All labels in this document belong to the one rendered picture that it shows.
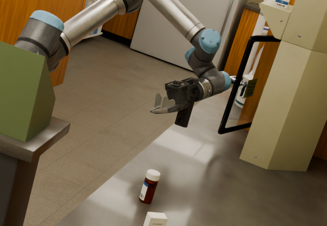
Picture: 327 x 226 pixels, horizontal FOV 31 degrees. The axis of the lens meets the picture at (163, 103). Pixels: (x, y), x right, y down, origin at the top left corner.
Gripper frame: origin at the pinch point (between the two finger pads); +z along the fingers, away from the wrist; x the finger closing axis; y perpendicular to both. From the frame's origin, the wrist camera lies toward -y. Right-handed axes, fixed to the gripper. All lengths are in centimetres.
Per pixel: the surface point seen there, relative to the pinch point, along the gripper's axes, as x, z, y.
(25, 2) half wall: -247, -92, -3
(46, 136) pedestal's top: -16.5, 32.0, -2.6
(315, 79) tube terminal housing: 26, -55, 3
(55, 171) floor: -163, -51, -96
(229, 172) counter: 15.8, -19.4, -24.3
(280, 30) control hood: 16, -46, 21
